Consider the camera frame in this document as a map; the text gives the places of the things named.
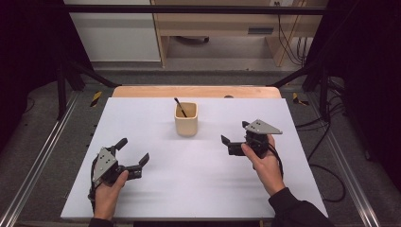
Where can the aluminium floor rail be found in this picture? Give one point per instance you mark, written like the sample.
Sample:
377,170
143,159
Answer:
41,157
346,170

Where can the white board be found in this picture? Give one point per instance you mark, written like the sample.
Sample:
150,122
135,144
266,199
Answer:
189,189

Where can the beige square cup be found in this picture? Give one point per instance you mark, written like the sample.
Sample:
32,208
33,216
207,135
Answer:
186,126

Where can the light wooden desk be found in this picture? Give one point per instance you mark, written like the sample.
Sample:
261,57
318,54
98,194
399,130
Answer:
220,23

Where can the person's left hand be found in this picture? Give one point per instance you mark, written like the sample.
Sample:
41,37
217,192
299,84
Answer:
105,198

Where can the black pen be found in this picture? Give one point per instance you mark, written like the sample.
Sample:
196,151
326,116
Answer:
180,107

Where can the black curtain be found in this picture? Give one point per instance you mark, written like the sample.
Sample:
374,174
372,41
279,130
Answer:
28,63
369,78

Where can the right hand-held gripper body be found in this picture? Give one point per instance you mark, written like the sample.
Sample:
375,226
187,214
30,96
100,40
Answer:
261,127

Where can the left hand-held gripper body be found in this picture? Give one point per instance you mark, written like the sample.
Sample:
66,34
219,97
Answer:
105,165

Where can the white cabinet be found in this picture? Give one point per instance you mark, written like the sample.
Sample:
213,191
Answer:
116,38

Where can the person's right hand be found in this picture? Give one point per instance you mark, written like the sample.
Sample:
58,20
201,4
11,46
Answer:
268,170

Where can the black metal stand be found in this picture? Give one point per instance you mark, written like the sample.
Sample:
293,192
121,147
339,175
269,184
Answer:
323,91
61,94

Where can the black horizontal frame bar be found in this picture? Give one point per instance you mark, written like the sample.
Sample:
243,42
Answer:
189,9

